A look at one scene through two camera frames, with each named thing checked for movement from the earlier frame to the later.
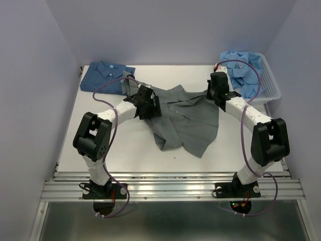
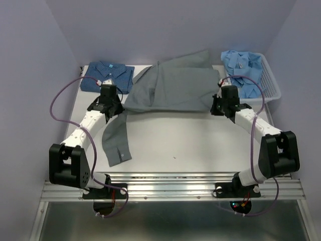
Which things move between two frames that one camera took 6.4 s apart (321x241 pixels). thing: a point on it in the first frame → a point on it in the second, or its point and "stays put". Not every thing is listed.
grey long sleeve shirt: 189,120 → 187,83
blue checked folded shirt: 99,72 stays put
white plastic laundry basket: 272,91 stays put
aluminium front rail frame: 167,187 stays put
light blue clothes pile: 244,76 stays put
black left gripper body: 150,111 → 115,103
